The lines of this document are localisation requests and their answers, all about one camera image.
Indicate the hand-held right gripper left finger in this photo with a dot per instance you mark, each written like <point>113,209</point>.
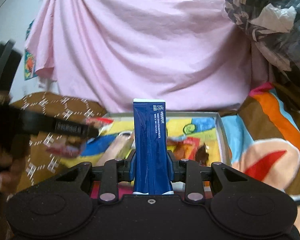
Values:
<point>132,166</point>

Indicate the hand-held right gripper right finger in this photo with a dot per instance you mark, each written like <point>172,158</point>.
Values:
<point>170,167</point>

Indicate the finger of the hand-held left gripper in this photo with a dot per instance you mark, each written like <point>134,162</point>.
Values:
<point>65,128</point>

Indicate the clear packet of brown snacks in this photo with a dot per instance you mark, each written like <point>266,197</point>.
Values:
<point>65,150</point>

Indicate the white barcode snack packet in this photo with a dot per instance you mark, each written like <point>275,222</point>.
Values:
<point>179,187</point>

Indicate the rice cracker bar packet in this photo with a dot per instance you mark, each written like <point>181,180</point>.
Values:
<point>115,150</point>

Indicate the red orange snack packet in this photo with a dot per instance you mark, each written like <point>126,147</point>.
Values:
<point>187,143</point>

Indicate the blue long snack packet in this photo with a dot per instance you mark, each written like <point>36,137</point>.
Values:
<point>151,142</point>

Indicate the dark brown snack packet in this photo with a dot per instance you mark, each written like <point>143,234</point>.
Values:
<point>202,155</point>

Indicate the grey shallow box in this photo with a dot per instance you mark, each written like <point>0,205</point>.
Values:
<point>223,140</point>

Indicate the person's left hand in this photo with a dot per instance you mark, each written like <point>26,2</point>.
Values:
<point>13,177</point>

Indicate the brown patterned quilt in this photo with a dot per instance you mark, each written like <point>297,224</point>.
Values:
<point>47,105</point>

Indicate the cartoon printed blanket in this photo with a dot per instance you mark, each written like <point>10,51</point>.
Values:
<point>270,130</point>

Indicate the pink cloth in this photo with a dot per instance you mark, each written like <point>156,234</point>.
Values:
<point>152,42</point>

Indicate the clear plastic bag of clothes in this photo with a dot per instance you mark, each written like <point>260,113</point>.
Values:
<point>272,12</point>

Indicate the cartoon wall poster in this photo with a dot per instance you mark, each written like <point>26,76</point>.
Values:
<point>29,62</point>

